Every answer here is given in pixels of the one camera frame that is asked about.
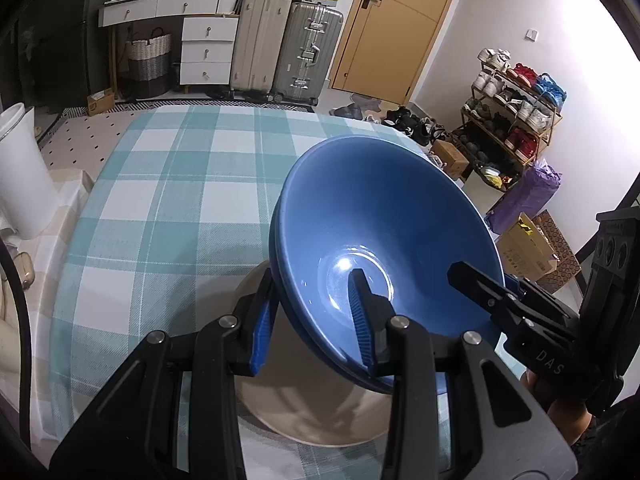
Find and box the light blue bowl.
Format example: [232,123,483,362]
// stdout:
[269,206,458,393]

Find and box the cream plate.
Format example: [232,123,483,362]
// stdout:
[230,259,396,450]

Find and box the person's right hand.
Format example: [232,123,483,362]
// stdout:
[520,370,592,445]

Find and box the checkered teal tablecloth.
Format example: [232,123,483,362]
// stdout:
[46,104,454,480]

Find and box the small brown cardboard box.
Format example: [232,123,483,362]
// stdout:
[431,140,469,180]

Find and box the purple bag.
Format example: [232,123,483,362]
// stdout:
[485,159,562,235]

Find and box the shoe rack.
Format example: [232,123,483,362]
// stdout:
[450,48,567,193]

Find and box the white electric kettle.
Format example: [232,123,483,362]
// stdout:
[0,102,58,240]

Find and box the woven laundry basket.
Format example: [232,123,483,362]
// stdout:
[125,27,171,99]

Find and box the silver suitcase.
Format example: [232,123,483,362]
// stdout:
[271,2,344,106]

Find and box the beige suitcase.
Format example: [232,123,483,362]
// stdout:
[230,0,292,93]

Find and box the white drawer desk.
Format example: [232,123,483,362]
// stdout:
[99,0,239,86]

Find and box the wooden door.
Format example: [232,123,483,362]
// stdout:
[329,0,454,104]

